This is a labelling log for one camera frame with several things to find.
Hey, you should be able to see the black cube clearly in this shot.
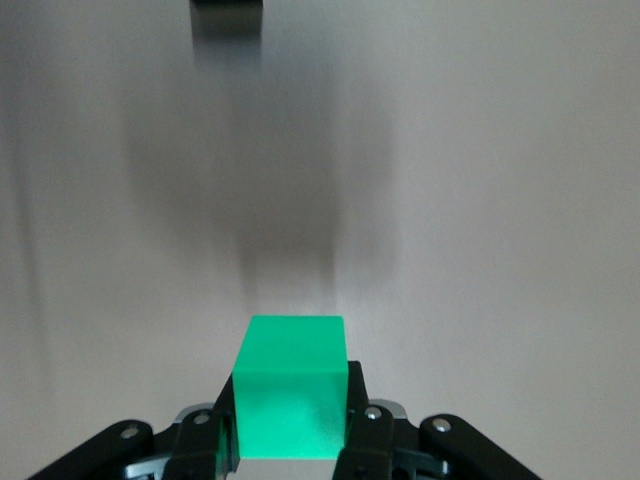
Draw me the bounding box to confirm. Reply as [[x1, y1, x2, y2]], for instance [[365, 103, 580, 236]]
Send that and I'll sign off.
[[188, 0, 265, 37]]

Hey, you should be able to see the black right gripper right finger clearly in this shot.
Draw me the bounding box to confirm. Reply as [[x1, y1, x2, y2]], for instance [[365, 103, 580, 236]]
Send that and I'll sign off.
[[332, 360, 544, 480]]

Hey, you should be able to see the green cube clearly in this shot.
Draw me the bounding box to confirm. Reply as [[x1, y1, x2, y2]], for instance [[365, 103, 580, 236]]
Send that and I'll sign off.
[[232, 313, 350, 461]]

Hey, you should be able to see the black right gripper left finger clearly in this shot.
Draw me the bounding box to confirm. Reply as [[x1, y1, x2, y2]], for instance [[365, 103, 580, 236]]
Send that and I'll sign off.
[[29, 372, 240, 480]]

